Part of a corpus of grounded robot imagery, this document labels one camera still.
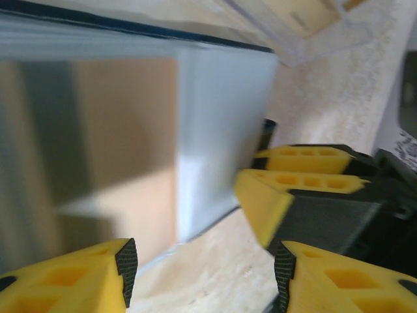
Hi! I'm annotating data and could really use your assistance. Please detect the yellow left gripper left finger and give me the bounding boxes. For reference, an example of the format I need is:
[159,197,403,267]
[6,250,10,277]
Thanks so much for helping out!
[0,237,139,313]

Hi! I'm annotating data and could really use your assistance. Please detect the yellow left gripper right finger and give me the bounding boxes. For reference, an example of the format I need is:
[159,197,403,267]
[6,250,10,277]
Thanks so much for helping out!
[272,240,417,313]

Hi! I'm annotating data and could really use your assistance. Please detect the blue leather card holder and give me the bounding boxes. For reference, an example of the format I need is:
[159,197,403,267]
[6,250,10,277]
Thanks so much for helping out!
[0,8,280,272]

